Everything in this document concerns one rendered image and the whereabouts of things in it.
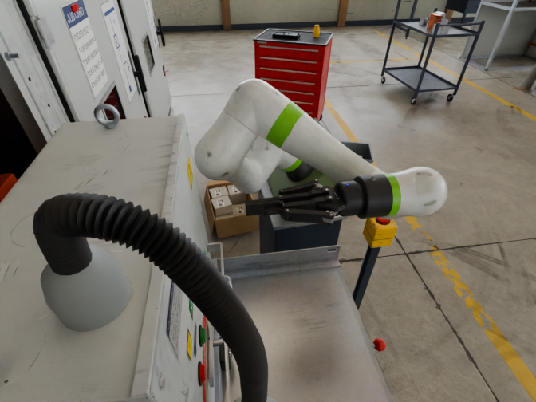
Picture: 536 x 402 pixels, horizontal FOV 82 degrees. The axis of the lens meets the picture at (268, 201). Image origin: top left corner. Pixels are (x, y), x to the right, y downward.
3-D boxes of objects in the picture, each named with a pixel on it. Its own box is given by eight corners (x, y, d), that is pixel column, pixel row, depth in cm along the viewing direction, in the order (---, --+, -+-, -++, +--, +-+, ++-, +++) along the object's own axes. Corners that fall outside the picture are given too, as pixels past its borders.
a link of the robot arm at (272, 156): (273, 173, 133) (241, 148, 122) (293, 143, 133) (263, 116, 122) (288, 182, 123) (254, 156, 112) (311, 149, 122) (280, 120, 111)
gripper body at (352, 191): (360, 223, 65) (317, 228, 64) (346, 198, 72) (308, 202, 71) (368, 196, 61) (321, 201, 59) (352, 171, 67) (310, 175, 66)
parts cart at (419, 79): (452, 102, 410) (486, 19, 347) (411, 106, 400) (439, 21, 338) (415, 79, 477) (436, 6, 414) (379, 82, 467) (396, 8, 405)
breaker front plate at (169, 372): (216, 269, 91) (190, 116, 60) (222, 489, 55) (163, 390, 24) (211, 269, 91) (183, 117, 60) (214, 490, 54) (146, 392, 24)
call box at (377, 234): (382, 230, 118) (388, 210, 112) (391, 246, 112) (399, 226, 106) (361, 233, 117) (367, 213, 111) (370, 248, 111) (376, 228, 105)
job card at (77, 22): (110, 80, 93) (83, -3, 79) (96, 100, 82) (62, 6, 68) (108, 80, 93) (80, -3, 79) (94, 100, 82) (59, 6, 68)
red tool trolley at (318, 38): (254, 129, 351) (252, 27, 285) (267, 112, 386) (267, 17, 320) (316, 139, 335) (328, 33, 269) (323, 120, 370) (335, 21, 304)
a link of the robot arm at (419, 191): (455, 159, 64) (464, 211, 62) (419, 171, 76) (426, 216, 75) (391, 164, 62) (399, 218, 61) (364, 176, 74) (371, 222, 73)
